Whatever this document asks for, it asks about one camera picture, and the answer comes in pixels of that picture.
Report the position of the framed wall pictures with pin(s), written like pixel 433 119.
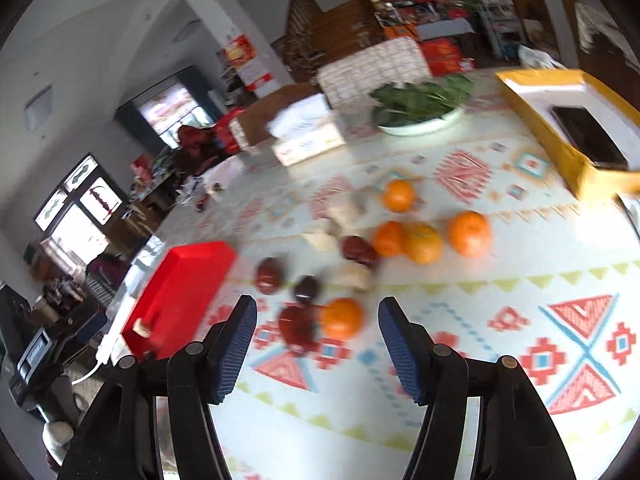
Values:
pixel 80 192

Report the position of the yellow cardboard box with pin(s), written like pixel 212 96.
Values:
pixel 560 160

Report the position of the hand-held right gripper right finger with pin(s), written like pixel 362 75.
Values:
pixel 400 350

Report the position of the dark red jujube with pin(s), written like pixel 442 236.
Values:
pixel 268 276
pixel 359 251
pixel 298 331
pixel 306 288

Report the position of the patterned chair back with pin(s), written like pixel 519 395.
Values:
pixel 375 70

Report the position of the white metal rack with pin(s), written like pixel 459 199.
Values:
pixel 500 30

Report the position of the black smartphone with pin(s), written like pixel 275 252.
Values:
pixel 590 135

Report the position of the red gift boxes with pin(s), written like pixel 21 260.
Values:
pixel 441 57

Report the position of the cluttered wooden table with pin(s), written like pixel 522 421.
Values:
pixel 425 10

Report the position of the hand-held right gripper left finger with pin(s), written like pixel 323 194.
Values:
pixel 232 355

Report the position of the red wall calendar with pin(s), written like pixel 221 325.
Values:
pixel 247 62

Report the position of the white tissue box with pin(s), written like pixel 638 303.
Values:
pixel 307 127

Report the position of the orange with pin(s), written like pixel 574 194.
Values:
pixel 388 239
pixel 424 244
pixel 469 234
pixel 342 318
pixel 398 195

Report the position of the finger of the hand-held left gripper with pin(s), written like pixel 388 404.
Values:
pixel 85 322

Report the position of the white plate of spinach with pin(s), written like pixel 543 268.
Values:
pixel 420 97

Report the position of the red box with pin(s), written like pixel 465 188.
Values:
pixel 177 290

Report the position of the window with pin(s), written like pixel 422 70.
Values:
pixel 170 110

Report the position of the hanging white cloth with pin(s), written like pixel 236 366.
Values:
pixel 600 35

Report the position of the wooden staircase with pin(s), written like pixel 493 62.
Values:
pixel 302 30

